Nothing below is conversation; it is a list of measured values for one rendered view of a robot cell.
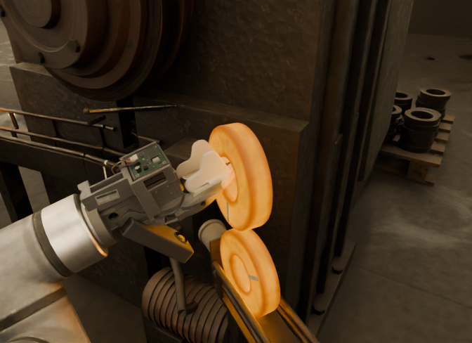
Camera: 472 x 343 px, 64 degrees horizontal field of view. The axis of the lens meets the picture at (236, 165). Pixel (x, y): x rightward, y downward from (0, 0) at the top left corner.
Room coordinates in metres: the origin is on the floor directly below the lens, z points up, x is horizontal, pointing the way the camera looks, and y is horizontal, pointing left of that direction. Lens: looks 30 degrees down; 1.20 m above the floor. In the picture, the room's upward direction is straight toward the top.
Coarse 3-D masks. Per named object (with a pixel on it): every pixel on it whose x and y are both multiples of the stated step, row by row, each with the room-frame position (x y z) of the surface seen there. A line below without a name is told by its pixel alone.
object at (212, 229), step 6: (210, 222) 0.63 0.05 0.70; (216, 222) 0.63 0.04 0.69; (204, 228) 0.62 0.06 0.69; (210, 228) 0.61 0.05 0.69; (216, 228) 0.61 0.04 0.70; (222, 228) 0.61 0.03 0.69; (198, 234) 0.62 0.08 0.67; (204, 234) 0.61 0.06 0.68; (210, 234) 0.59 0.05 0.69; (216, 234) 0.59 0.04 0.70; (222, 234) 0.59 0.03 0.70; (204, 240) 0.60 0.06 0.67
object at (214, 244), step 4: (212, 240) 0.54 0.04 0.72; (216, 240) 0.54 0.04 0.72; (220, 240) 0.55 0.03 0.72; (212, 244) 0.54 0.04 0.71; (216, 244) 0.54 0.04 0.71; (220, 244) 0.55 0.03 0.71; (212, 248) 0.54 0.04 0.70; (216, 248) 0.54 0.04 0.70; (212, 252) 0.54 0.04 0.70; (216, 252) 0.54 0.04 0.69; (220, 252) 0.54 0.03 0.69; (212, 256) 0.54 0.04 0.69; (216, 256) 0.54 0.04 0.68; (220, 256) 0.54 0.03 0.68; (212, 260) 0.53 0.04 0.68; (216, 260) 0.54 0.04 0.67; (220, 260) 0.54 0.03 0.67; (220, 264) 0.54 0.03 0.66; (212, 268) 0.53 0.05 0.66; (212, 272) 0.53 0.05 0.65; (212, 276) 0.53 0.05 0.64
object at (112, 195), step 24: (120, 168) 0.41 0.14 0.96; (144, 168) 0.40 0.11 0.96; (168, 168) 0.39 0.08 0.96; (96, 192) 0.37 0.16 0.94; (120, 192) 0.38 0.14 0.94; (144, 192) 0.38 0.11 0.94; (168, 192) 0.40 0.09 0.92; (96, 216) 0.36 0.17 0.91; (120, 216) 0.39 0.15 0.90; (144, 216) 0.40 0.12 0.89; (168, 216) 0.40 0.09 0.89
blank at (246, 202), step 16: (224, 128) 0.47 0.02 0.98; (240, 128) 0.47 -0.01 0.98; (224, 144) 0.47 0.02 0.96; (240, 144) 0.44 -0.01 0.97; (256, 144) 0.44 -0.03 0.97; (240, 160) 0.42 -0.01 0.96; (256, 160) 0.42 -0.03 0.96; (240, 176) 0.42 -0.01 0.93; (256, 176) 0.41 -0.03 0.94; (224, 192) 0.47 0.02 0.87; (240, 192) 0.42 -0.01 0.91; (256, 192) 0.40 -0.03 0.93; (272, 192) 0.41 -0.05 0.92; (224, 208) 0.47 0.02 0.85; (240, 208) 0.42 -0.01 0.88; (256, 208) 0.40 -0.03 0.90; (240, 224) 0.42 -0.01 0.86; (256, 224) 0.41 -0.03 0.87
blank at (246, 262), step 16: (224, 240) 0.52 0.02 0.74; (240, 240) 0.47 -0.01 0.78; (256, 240) 0.47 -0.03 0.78; (224, 256) 0.52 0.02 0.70; (240, 256) 0.47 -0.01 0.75; (256, 256) 0.45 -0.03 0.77; (240, 272) 0.50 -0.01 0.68; (256, 272) 0.43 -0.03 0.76; (272, 272) 0.43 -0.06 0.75; (240, 288) 0.47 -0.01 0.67; (256, 288) 0.43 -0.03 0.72; (272, 288) 0.42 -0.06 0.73; (256, 304) 0.42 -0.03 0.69; (272, 304) 0.41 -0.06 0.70
